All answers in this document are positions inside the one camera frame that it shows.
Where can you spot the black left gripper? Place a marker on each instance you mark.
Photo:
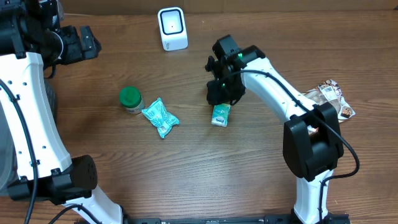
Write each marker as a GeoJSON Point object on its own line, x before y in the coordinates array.
{"type": "Point", "coordinates": [79, 51]}

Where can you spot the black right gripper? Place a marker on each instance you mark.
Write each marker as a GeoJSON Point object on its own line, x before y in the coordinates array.
{"type": "Point", "coordinates": [219, 97]}

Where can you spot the grey plastic basket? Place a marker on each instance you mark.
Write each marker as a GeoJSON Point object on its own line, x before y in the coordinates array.
{"type": "Point", "coordinates": [8, 160]}

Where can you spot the beige plastic pouch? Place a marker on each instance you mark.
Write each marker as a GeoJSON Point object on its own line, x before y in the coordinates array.
{"type": "Point", "coordinates": [330, 92]}

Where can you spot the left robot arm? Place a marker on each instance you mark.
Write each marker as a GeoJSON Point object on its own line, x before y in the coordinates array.
{"type": "Point", "coordinates": [32, 41]}

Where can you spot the teal crinkled snack packet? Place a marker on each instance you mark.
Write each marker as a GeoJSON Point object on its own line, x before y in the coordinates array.
{"type": "Point", "coordinates": [159, 117]}

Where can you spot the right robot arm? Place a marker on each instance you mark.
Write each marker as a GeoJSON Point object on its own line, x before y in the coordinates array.
{"type": "Point", "coordinates": [311, 142]}

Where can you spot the teal Kleenex tissue pack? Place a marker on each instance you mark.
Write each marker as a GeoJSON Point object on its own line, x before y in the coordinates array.
{"type": "Point", "coordinates": [220, 115]}

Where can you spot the green lid jar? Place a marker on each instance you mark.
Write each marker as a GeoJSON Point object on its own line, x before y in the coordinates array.
{"type": "Point", "coordinates": [131, 99]}

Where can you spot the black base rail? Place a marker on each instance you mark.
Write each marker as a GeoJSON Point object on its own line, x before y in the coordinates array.
{"type": "Point", "coordinates": [202, 220]}

